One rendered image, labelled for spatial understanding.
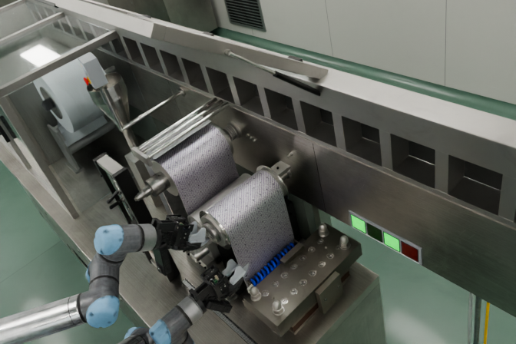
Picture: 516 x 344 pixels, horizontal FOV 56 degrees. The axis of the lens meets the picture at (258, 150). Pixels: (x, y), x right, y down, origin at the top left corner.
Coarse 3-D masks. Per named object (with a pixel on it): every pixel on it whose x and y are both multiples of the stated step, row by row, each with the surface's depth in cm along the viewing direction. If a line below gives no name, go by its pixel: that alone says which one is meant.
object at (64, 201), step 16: (16, 32) 237; (112, 32) 208; (80, 48) 201; (48, 64) 194; (16, 80) 189; (32, 80) 192; (0, 96) 186; (0, 128) 241; (16, 128) 194; (32, 144) 201; (48, 176) 210; (48, 192) 244; (64, 208) 229
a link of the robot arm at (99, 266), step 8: (96, 256) 129; (96, 264) 128; (104, 264) 127; (112, 264) 128; (120, 264) 130; (88, 272) 131; (96, 272) 126; (104, 272) 125; (112, 272) 126; (88, 280) 131
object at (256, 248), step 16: (272, 224) 158; (288, 224) 164; (240, 240) 150; (256, 240) 156; (272, 240) 161; (288, 240) 168; (240, 256) 153; (256, 256) 159; (272, 256) 164; (256, 272) 162
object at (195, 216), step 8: (240, 176) 172; (248, 176) 170; (232, 184) 168; (224, 192) 166; (208, 200) 165; (216, 200) 163; (200, 208) 162; (208, 208) 161; (192, 216) 160; (200, 224) 157
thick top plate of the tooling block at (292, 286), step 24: (312, 240) 167; (336, 240) 165; (288, 264) 161; (312, 264) 159; (336, 264) 157; (264, 288) 156; (288, 288) 154; (312, 288) 152; (264, 312) 149; (288, 312) 147
